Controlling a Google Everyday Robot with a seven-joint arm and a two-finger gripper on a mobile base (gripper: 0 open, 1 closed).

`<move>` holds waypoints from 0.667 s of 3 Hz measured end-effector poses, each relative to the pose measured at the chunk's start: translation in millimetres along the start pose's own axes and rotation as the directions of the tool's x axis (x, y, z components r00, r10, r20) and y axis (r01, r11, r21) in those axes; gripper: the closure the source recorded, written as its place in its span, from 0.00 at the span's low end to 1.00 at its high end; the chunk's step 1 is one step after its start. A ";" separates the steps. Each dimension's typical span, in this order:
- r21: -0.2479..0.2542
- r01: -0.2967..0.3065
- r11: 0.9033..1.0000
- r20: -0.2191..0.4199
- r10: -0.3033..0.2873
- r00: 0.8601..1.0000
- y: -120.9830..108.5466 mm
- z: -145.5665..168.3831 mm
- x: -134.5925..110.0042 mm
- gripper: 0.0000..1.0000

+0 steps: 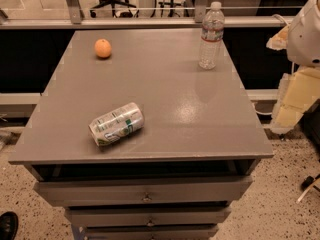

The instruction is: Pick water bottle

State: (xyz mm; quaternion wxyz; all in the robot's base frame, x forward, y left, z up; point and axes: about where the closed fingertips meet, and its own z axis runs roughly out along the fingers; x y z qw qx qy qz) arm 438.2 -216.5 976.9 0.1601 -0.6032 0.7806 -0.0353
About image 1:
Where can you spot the clear plastic water bottle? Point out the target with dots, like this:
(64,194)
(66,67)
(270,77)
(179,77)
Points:
(211,35)

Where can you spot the black office chair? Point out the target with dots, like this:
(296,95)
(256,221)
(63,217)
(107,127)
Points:
(112,3)

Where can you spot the black shoe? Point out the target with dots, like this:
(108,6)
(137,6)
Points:
(8,226)

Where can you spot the black white floor tool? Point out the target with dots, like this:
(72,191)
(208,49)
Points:
(309,183)

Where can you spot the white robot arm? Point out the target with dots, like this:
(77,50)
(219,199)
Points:
(303,42)

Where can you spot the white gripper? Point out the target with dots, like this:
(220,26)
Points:
(305,37)

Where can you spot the white green soda can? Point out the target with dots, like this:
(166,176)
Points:
(116,124)

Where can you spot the orange fruit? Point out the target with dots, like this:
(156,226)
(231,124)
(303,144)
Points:
(102,48)

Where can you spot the grey drawer cabinet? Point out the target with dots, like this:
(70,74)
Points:
(136,142)

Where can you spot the metal railing frame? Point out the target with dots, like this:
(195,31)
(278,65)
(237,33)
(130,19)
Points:
(85,14)

